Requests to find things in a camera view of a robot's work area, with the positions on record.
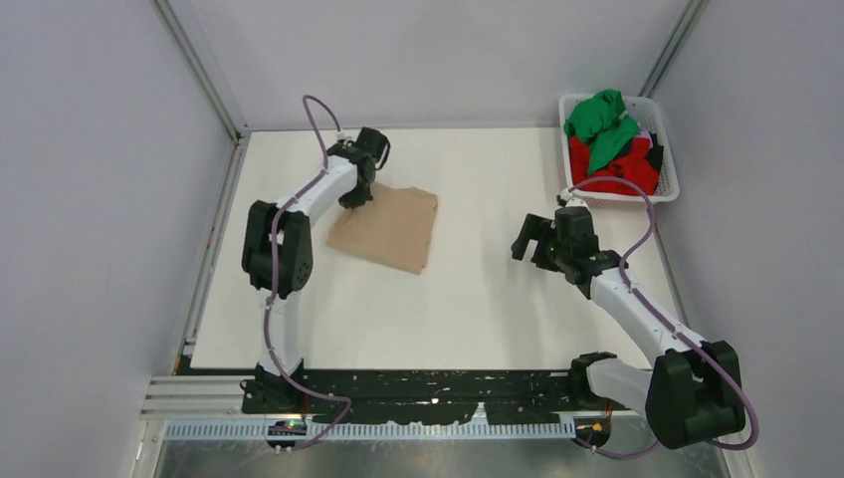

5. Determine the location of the beige t shirt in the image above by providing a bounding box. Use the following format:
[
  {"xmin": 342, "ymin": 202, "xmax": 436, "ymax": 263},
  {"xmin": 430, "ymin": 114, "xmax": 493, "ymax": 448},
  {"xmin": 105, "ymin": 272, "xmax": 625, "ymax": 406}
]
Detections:
[{"xmin": 326, "ymin": 182, "xmax": 439, "ymax": 275}]

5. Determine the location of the white plastic laundry basket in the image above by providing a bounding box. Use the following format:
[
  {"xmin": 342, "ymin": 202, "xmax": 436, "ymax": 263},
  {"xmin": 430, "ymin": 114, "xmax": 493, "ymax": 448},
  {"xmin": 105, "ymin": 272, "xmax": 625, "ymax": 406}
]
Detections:
[{"xmin": 558, "ymin": 94, "xmax": 679, "ymax": 205}]

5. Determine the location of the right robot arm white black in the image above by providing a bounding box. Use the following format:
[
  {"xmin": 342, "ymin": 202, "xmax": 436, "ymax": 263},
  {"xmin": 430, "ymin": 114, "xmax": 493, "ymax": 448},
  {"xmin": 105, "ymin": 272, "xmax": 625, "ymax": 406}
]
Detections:
[{"xmin": 511, "ymin": 200, "xmax": 758, "ymax": 449}]

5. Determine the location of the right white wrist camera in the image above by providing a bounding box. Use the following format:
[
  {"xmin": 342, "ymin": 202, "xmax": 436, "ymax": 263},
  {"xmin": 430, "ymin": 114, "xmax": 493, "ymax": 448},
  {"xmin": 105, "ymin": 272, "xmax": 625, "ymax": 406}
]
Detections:
[{"xmin": 556, "ymin": 189, "xmax": 589, "ymax": 214}]

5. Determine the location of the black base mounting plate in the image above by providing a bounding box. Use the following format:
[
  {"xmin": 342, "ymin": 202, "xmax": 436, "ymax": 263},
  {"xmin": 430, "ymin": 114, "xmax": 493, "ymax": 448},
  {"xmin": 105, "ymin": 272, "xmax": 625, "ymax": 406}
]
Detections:
[{"xmin": 241, "ymin": 368, "xmax": 611, "ymax": 425}]

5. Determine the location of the aluminium frame rail front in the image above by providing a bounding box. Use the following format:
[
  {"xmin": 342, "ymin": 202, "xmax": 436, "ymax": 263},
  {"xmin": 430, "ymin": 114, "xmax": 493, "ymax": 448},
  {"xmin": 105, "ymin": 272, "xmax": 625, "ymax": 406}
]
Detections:
[{"xmin": 138, "ymin": 368, "xmax": 741, "ymax": 421}]

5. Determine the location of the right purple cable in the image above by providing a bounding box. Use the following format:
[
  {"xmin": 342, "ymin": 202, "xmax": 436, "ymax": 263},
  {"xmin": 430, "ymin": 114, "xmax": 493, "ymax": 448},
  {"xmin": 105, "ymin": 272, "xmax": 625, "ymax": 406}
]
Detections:
[{"xmin": 557, "ymin": 175, "xmax": 760, "ymax": 461}]

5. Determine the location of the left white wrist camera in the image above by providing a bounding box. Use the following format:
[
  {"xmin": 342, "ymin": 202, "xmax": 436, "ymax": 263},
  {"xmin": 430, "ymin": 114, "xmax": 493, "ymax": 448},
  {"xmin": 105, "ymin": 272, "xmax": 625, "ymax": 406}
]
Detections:
[{"xmin": 335, "ymin": 130, "xmax": 352, "ymax": 143}]

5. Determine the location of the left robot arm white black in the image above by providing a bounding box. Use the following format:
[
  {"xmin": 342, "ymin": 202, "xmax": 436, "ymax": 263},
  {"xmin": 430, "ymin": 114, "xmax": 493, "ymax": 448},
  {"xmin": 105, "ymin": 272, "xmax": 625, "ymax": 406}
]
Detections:
[{"xmin": 241, "ymin": 127, "xmax": 391, "ymax": 412}]

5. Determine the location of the green t shirt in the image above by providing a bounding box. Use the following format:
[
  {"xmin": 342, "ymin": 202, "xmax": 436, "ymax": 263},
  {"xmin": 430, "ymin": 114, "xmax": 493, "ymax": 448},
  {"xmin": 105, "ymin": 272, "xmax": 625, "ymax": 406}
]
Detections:
[{"xmin": 563, "ymin": 90, "xmax": 640, "ymax": 175}]

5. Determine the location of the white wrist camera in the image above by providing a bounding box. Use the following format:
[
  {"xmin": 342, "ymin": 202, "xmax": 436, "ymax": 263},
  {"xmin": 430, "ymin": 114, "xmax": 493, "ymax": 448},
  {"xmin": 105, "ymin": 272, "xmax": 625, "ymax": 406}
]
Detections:
[
  {"xmin": 335, "ymin": 130, "xmax": 352, "ymax": 143},
  {"xmin": 556, "ymin": 189, "xmax": 589, "ymax": 214}
]

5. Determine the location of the white slotted cable duct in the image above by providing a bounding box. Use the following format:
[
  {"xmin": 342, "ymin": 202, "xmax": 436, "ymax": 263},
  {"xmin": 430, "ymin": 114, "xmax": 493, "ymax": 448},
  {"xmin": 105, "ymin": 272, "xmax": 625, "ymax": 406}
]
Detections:
[{"xmin": 164, "ymin": 417, "xmax": 575, "ymax": 441}]

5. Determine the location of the red t shirt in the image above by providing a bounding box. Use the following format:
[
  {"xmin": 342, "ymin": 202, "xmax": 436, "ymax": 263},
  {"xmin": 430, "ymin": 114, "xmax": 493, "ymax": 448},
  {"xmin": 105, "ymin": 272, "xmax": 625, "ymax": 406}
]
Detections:
[{"xmin": 568, "ymin": 133, "xmax": 665, "ymax": 196}]

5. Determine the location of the black garment in basket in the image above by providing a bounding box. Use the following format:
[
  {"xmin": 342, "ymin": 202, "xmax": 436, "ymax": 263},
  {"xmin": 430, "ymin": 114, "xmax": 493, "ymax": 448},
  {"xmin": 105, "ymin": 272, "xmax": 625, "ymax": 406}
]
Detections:
[{"xmin": 613, "ymin": 128, "xmax": 665, "ymax": 174}]

